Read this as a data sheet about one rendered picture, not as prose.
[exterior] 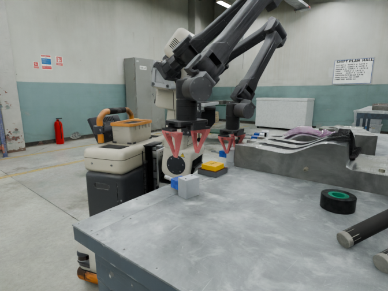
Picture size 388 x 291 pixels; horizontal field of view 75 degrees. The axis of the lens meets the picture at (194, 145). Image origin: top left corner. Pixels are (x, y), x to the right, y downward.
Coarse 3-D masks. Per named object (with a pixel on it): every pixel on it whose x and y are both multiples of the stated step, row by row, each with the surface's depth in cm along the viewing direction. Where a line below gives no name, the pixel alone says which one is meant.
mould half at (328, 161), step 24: (240, 144) 99; (288, 144) 102; (312, 144) 87; (336, 144) 78; (264, 168) 93; (288, 168) 88; (312, 168) 83; (336, 168) 79; (360, 168) 78; (384, 168) 78; (384, 192) 72
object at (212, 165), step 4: (204, 164) 91; (208, 164) 91; (212, 164) 91; (216, 164) 91; (220, 164) 91; (204, 168) 91; (208, 168) 89; (212, 168) 88; (216, 168) 88; (220, 168) 90
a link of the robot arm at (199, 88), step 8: (200, 56) 65; (192, 64) 65; (192, 72) 65; (200, 72) 62; (192, 80) 57; (200, 80) 58; (208, 80) 59; (216, 80) 68; (184, 88) 61; (192, 88) 58; (200, 88) 58; (208, 88) 59; (184, 96) 63; (192, 96) 58; (200, 96) 59; (208, 96) 59
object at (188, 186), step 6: (192, 174) 74; (174, 180) 73; (180, 180) 70; (186, 180) 69; (192, 180) 70; (198, 180) 72; (174, 186) 74; (180, 186) 71; (186, 186) 69; (192, 186) 71; (198, 186) 72; (180, 192) 71; (186, 192) 69; (192, 192) 71; (198, 192) 72; (186, 198) 70
